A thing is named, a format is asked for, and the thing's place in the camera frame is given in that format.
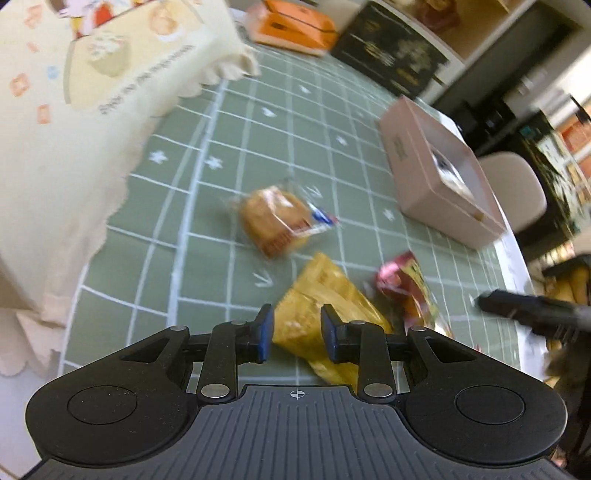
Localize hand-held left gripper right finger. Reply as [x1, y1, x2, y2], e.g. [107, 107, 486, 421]
[320, 304, 483, 404]

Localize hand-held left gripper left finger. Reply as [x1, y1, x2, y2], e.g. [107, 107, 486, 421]
[117, 304, 276, 404]

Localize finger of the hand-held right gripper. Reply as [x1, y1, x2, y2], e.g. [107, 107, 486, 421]
[477, 288, 591, 332]

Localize yellow snack packet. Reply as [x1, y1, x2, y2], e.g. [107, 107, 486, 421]
[271, 252, 393, 386]

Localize pink foil snack packet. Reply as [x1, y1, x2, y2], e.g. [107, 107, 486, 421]
[374, 251, 453, 340]

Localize pink gift box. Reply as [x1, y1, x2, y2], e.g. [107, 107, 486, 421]
[378, 95, 508, 250]

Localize white printed tablecloth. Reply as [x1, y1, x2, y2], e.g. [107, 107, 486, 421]
[489, 226, 536, 370]

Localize cake in clear wrapper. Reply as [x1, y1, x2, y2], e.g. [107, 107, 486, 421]
[226, 185, 340, 259]

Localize beige chair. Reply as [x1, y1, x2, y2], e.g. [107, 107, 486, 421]
[478, 152, 548, 234]

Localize black display shelf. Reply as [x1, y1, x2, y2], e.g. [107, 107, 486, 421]
[517, 92, 591, 241]

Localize green grid tablecloth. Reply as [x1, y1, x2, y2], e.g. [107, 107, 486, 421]
[60, 44, 522, 393]

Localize cream printed cloth bag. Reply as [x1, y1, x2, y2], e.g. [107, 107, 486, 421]
[0, 0, 262, 379]

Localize white and wood sideboard cabinet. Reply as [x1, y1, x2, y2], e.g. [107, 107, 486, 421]
[369, 0, 578, 107]

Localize black patterned box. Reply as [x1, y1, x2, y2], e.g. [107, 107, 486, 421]
[331, 0, 451, 99]

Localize orange box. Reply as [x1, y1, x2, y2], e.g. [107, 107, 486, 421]
[247, 0, 340, 57]

